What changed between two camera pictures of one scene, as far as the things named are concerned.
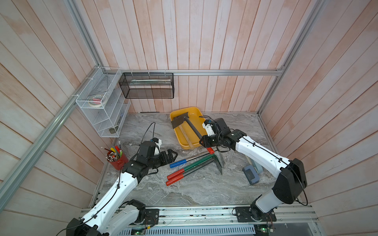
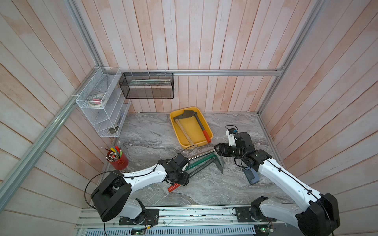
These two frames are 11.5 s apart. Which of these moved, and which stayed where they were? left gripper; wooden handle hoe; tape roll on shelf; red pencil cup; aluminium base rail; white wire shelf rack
Moved: wooden handle hoe; left gripper
Stayed: white wire shelf rack; tape roll on shelf; aluminium base rail; red pencil cup
